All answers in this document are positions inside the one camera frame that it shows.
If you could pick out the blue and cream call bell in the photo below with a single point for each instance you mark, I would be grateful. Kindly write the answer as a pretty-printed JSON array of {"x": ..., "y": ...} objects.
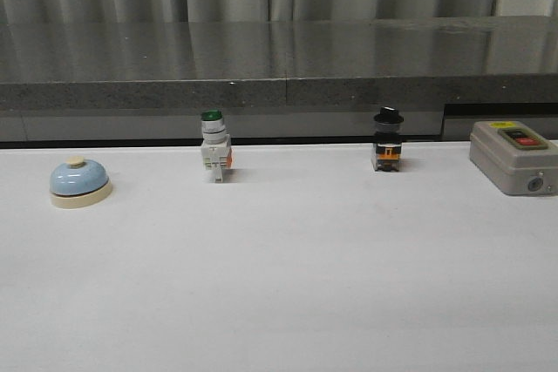
[{"x": 79, "y": 182}]

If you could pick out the grey granite counter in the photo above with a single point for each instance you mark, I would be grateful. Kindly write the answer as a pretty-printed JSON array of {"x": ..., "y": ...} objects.
[{"x": 300, "y": 82}]

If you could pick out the green pushbutton switch white body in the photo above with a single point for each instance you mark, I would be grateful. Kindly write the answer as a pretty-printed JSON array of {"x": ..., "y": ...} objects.
[{"x": 216, "y": 148}]

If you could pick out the black rotary selector switch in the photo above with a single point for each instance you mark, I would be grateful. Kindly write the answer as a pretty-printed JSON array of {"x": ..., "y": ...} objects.
[{"x": 387, "y": 142}]

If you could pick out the grey on-off switch box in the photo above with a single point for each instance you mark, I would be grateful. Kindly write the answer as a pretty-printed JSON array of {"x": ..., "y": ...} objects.
[{"x": 517, "y": 159}]

